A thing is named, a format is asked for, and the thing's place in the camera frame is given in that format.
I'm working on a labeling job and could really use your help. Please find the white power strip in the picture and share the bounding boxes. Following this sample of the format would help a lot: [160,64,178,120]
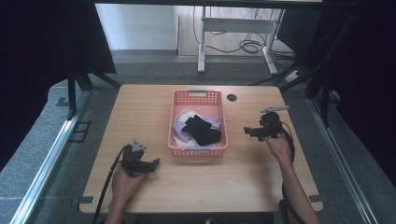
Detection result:
[284,70,303,84]

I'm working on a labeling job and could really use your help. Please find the lavender cloth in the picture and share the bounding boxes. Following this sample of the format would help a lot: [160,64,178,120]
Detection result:
[173,116,222,144]

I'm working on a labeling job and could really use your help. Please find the black curtain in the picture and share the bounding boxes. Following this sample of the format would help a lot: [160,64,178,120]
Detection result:
[0,0,118,172]
[276,0,396,188]

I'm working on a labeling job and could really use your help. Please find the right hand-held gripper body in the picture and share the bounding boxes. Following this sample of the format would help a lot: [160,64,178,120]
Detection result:
[258,105,290,142]

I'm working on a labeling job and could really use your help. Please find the person's left hand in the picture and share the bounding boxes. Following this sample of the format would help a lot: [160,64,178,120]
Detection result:
[110,163,149,204]

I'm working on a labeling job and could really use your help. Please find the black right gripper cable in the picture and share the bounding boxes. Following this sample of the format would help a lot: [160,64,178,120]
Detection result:
[277,120,309,224]

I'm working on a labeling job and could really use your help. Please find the aluminium floor rail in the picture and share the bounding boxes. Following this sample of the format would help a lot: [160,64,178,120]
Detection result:
[306,96,379,224]
[8,91,92,224]

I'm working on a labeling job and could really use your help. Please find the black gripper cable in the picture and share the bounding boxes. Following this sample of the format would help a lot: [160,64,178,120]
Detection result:
[91,145,129,224]
[277,120,309,224]

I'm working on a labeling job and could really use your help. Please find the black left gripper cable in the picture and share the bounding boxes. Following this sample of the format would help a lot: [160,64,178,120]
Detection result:
[91,145,129,224]

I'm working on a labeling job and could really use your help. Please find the black cloth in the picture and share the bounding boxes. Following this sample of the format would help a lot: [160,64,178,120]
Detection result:
[180,114,223,147]

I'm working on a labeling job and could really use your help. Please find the pink plastic basket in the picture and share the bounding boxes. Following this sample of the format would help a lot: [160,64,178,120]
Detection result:
[167,89,229,158]

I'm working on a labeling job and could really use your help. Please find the white desk frame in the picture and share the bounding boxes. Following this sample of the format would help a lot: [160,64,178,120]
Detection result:
[197,5,287,77]

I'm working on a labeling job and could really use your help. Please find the black floor cables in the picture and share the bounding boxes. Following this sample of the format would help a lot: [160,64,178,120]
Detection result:
[191,6,297,63]

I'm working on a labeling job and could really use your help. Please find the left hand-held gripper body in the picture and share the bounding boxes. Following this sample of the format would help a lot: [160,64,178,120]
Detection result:
[120,139,152,177]

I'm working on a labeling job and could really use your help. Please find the white cloth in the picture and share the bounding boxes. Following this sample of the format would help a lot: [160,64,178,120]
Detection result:
[173,108,204,149]

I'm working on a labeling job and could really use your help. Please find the black tripod stand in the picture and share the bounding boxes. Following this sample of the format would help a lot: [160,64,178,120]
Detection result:
[248,18,344,128]
[64,59,122,120]

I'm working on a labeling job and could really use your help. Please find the person's right hand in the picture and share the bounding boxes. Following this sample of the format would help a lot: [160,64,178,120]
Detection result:
[264,133,295,166]

